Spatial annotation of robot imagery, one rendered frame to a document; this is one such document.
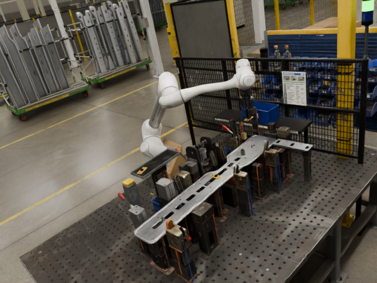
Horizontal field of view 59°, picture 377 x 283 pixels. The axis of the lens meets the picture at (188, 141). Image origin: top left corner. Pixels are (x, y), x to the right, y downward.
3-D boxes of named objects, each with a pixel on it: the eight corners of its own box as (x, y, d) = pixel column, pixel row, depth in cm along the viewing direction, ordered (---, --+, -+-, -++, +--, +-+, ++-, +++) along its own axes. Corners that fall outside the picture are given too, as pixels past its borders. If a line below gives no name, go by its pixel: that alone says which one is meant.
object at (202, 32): (255, 140, 487) (239, -8, 400) (249, 144, 479) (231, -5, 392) (192, 124, 581) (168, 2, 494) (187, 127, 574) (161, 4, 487)
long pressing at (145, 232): (155, 247, 186) (154, 245, 185) (130, 233, 201) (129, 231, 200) (278, 139, 270) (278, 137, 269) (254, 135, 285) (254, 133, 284)
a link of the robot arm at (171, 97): (180, 96, 238) (177, 82, 246) (157, 105, 242) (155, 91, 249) (186, 106, 249) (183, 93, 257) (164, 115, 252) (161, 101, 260)
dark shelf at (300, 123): (300, 135, 268) (300, 131, 266) (213, 119, 328) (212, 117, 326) (312, 123, 281) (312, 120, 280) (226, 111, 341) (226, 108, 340)
